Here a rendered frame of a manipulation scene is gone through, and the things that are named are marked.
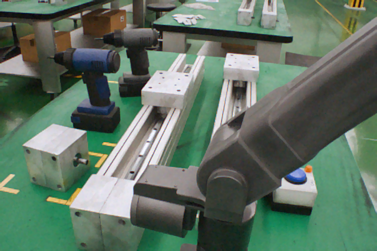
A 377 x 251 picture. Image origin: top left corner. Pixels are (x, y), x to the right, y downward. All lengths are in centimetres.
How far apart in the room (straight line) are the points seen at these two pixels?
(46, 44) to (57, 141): 222
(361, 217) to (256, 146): 51
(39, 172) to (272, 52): 182
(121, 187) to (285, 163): 36
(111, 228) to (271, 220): 31
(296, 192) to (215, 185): 41
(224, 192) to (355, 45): 15
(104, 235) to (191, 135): 44
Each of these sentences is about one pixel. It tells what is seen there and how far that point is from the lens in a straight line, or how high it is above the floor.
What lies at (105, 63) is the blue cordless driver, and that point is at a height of 97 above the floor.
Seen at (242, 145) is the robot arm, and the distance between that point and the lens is 27.
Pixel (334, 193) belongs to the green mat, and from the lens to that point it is 80.
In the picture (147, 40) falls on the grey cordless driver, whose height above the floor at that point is 97.
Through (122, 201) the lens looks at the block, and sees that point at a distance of 56.
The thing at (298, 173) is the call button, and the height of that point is 85.
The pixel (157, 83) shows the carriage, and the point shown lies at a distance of 91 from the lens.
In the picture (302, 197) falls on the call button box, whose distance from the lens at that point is 69.
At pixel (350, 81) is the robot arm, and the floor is 116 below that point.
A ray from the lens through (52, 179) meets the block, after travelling 74.
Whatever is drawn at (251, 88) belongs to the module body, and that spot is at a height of 86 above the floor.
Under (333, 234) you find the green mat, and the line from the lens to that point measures 70.
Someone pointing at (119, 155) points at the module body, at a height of 86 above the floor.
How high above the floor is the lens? 124
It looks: 28 degrees down
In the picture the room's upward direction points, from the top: 3 degrees clockwise
